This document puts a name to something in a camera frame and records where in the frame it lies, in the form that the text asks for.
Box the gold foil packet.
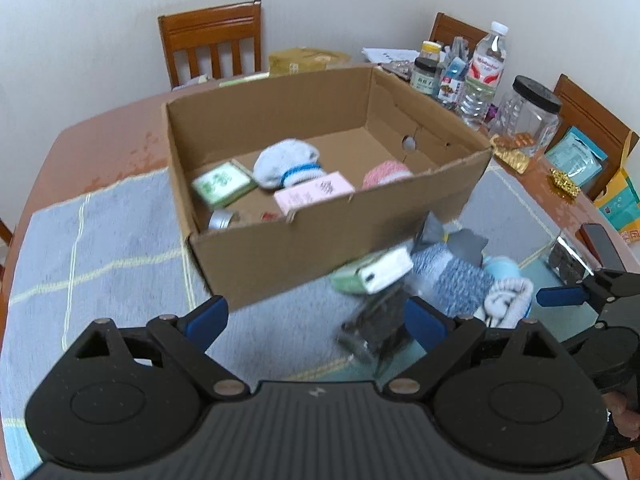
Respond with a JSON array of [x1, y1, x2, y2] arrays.
[[490, 142, 533, 175]]

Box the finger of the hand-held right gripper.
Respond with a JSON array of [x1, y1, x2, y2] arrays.
[[536, 269, 640, 311]]

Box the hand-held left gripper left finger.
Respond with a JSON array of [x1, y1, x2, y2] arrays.
[[75, 295, 251, 403]]

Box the black phone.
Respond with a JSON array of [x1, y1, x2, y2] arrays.
[[580, 222, 628, 272]]

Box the small jar brown contents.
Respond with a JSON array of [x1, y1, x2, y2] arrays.
[[547, 236, 590, 285]]

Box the pink carton box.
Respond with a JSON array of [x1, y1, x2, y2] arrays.
[[273, 171, 356, 216]]

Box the blue grey knit sock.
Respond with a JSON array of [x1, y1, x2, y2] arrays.
[[407, 242, 496, 318]]

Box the small green white box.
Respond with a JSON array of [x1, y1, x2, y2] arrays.
[[330, 246, 415, 296]]

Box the gold foil ornament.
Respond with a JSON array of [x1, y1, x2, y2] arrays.
[[547, 170, 581, 196]]

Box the yellow green carton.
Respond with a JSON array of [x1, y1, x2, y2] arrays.
[[592, 130, 640, 233]]

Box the white sock blue stripe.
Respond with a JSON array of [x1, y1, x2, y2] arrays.
[[475, 277, 535, 328], [252, 139, 328, 191]]

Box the brown cardboard box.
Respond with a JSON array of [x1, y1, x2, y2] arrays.
[[165, 64, 493, 311]]

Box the grey toy shark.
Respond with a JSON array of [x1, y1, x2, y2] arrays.
[[412, 211, 491, 266]]

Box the flat green packet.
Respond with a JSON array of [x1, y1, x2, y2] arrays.
[[217, 72, 271, 88]]

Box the large clear jar black lid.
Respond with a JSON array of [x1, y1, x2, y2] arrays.
[[492, 75, 563, 156]]

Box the light blue round object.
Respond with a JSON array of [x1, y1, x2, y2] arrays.
[[482, 255, 521, 281]]

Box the yellow green tea box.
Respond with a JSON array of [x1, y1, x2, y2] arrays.
[[268, 47, 351, 77]]

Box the clear water bottle red label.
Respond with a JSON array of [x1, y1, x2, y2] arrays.
[[457, 21, 508, 128]]

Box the clear jar dark contents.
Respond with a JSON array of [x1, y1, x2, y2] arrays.
[[337, 285, 416, 366]]

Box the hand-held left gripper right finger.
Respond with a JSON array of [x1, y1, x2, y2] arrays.
[[382, 296, 573, 403]]

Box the person's right hand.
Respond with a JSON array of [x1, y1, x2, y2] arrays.
[[606, 392, 640, 438]]

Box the yellow capsule jar silver lid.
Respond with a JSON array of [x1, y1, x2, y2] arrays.
[[207, 207, 281, 232]]

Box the pink fuzzy sock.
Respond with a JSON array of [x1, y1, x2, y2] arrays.
[[361, 160, 413, 191]]

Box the green tissue packet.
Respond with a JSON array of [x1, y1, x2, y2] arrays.
[[191, 161, 258, 210]]

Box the white papers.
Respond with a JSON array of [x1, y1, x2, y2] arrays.
[[361, 47, 421, 67]]

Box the small jar dark lid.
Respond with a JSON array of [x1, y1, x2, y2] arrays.
[[410, 57, 441, 96]]

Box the small bottle blue cap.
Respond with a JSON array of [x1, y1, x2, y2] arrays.
[[437, 55, 468, 106]]

